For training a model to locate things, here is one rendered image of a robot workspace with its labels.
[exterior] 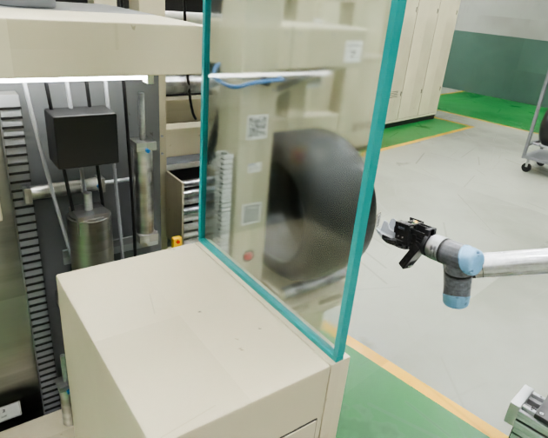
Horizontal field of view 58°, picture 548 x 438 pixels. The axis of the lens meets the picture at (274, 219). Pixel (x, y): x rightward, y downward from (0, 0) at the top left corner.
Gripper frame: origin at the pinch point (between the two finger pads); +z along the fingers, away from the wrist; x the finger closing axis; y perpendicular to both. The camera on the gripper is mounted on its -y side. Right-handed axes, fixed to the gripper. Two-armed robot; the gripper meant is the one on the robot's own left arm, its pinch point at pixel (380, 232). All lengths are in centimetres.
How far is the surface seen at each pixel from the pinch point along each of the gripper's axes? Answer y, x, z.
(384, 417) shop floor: -118, -47, 27
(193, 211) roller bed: -6, 33, 68
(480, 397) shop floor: -119, -104, 9
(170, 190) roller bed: 1, 39, 78
